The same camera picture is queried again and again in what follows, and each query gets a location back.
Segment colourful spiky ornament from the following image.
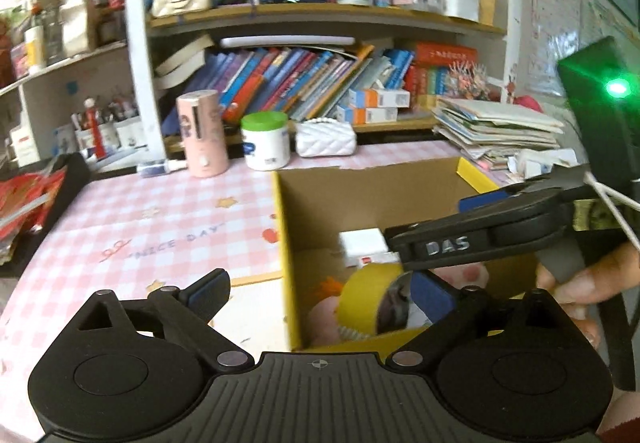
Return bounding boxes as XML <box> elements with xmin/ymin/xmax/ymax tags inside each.
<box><xmin>447</xmin><ymin>62</ymin><xmax>488</xmax><ymax>101</ymax></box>

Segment red boxed book set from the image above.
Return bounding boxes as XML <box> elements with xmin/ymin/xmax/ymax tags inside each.
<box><xmin>405</xmin><ymin>42</ymin><xmax>478</xmax><ymax>99</ymax></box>

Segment pink checked tablecloth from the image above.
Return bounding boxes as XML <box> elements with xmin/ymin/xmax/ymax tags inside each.
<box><xmin>0</xmin><ymin>140</ymin><xmax>501</xmax><ymax>434</ymax></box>

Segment row of colourful books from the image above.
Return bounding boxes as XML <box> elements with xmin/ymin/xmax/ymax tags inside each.
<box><xmin>155</xmin><ymin>36</ymin><xmax>416</xmax><ymax>124</ymax></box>

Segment pink plush chick toy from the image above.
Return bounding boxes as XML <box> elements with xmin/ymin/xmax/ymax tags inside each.
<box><xmin>306</xmin><ymin>277</ymin><xmax>353</xmax><ymax>346</ymax></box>

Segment stack of papers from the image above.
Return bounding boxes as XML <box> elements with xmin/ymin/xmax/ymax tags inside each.
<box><xmin>432</xmin><ymin>97</ymin><xmax>566</xmax><ymax>164</ymax></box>

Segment white cord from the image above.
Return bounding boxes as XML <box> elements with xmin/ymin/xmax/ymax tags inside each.
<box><xmin>582</xmin><ymin>170</ymin><xmax>640</xmax><ymax>249</ymax></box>

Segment dark red cloth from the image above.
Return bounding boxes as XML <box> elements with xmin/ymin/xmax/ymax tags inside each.
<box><xmin>597</xmin><ymin>423</ymin><xmax>640</xmax><ymax>443</ymax></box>

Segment yellow tape roll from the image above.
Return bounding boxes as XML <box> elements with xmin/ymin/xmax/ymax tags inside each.
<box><xmin>336</xmin><ymin>263</ymin><xmax>416</xmax><ymax>336</ymax></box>

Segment clear spray bottle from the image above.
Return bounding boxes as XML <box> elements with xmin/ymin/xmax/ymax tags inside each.
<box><xmin>137</xmin><ymin>159</ymin><xmax>188</xmax><ymax>178</ymax></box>

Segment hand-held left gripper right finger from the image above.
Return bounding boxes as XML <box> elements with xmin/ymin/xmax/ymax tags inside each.
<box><xmin>387</xmin><ymin>269</ymin><xmax>576</xmax><ymax>370</ymax></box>

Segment magenta plush item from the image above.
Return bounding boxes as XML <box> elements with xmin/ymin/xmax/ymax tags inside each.
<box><xmin>515</xmin><ymin>93</ymin><xmax>543</xmax><ymax>114</ymax></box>

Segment white wooden bookshelf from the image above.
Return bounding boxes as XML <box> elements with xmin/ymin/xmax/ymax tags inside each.
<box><xmin>0</xmin><ymin>0</ymin><xmax>523</xmax><ymax>159</ymax></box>

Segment white labelled box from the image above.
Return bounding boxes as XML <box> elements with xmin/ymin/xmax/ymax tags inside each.
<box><xmin>9</xmin><ymin>126</ymin><xmax>41</xmax><ymax>166</ymax></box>

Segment red packets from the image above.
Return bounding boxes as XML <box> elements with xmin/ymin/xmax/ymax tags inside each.
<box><xmin>0</xmin><ymin>168</ymin><xmax>68</xmax><ymax>249</ymax></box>

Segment pink plush paw slipper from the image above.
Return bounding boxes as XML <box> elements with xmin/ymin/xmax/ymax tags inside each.
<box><xmin>432</xmin><ymin>260</ymin><xmax>490</xmax><ymax>291</ymax></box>

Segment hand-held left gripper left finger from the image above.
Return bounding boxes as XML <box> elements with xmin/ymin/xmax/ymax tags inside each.
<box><xmin>80</xmin><ymin>267</ymin><xmax>249</xmax><ymax>370</ymax></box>

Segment white power strip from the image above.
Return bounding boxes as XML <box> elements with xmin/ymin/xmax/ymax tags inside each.
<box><xmin>507</xmin><ymin>148</ymin><xmax>578</xmax><ymax>179</ymax></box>

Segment yellow cardboard box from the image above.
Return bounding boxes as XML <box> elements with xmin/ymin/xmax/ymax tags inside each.
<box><xmin>271</xmin><ymin>156</ymin><xmax>541</xmax><ymax>351</ymax></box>

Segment orange white carton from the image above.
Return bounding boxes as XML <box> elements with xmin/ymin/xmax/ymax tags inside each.
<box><xmin>336</xmin><ymin>106</ymin><xmax>398</xmax><ymax>125</ymax></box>
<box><xmin>348</xmin><ymin>88</ymin><xmax>411</xmax><ymax>110</ymax></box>

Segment red figurine pen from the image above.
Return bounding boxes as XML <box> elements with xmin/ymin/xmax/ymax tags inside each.
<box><xmin>84</xmin><ymin>98</ymin><xmax>107</xmax><ymax>159</ymax></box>

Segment white pen cup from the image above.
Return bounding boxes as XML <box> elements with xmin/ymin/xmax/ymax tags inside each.
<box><xmin>115</xmin><ymin>98</ymin><xmax>151</xmax><ymax>149</ymax></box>
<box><xmin>75</xmin><ymin>108</ymin><xmax>121</xmax><ymax>149</ymax></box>

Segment grey toy car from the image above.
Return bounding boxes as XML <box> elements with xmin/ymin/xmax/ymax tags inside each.
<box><xmin>376</xmin><ymin>284</ymin><xmax>432</xmax><ymax>328</ymax></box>

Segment pink cylindrical humidifier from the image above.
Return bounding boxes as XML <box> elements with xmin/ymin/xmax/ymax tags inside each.
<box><xmin>176</xmin><ymin>90</ymin><xmax>230</xmax><ymax>178</ymax></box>

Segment laminated wall chart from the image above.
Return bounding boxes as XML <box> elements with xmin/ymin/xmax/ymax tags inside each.
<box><xmin>580</xmin><ymin>0</ymin><xmax>640</xmax><ymax>74</ymax></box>

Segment black tray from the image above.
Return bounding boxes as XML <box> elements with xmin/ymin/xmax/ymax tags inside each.
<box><xmin>0</xmin><ymin>153</ymin><xmax>92</xmax><ymax>266</ymax></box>

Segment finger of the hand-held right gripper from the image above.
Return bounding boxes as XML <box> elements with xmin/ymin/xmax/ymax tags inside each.
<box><xmin>384</xmin><ymin>188</ymin><xmax>573</xmax><ymax>273</ymax></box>
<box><xmin>457</xmin><ymin>167</ymin><xmax>593</xmax><ymax>214</ymax></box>

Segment white quilted purse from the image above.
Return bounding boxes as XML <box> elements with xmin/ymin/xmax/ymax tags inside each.
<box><xmin>295</xmin><ymin>118</ymin><xmax>358</xmax><ymax>157</ymax></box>

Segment alphabet wall poster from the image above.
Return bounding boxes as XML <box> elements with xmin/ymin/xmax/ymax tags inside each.
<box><xmin>527</xmin><ymin>0</ymin><xmax>586</xmax><ymax>96</ymax></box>

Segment white jar green lid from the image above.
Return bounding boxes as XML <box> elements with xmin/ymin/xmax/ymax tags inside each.
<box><xmin>241</xmin><ymin>112</ymin><xmax>291</xmax><ymax>171</ymax></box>

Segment white yellow tube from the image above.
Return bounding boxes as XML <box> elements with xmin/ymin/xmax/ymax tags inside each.
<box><xmin>24</xmin><ymin>26</ymin><xmax>47</xmax><ymax>74</ymax></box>

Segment person's right hand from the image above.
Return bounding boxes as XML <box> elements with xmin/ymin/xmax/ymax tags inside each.
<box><xmin>536</xmin><ymin>243</ymin><xmax>640</xmax><ymax>349</ymax></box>

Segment white charger block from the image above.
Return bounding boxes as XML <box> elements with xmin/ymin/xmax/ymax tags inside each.
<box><xmin>340</xmin><ymin>229</ymin><xmax>397</xmax><ymax>270</ymax></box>

